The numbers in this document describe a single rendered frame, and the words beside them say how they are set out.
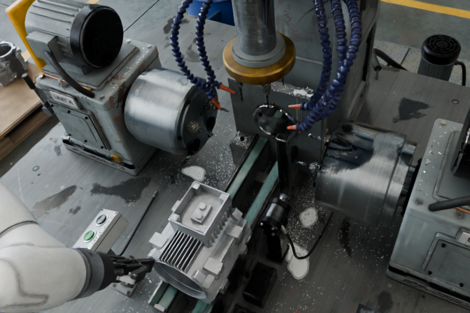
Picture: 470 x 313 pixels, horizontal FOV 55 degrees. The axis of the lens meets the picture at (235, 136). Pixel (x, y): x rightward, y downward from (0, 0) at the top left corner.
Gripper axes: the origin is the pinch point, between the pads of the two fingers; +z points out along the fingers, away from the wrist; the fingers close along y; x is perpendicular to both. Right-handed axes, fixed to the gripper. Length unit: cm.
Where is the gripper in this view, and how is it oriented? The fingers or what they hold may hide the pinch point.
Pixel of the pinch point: (143, 265)
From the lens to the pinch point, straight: 109.7
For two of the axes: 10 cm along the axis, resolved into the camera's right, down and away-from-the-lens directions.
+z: 3.3, 2.0, 9.2
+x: -3.4, 9.4, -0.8
